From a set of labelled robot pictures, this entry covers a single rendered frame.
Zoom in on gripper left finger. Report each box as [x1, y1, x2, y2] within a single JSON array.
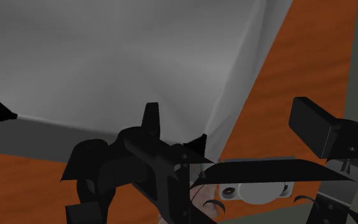
[[60, 102, 217, 224]]

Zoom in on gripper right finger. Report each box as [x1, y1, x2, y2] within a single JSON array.
[[288, 96, 358, 224]]

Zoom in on grey bed with black feet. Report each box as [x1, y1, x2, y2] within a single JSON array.
[[0, 0, 294, 164]]

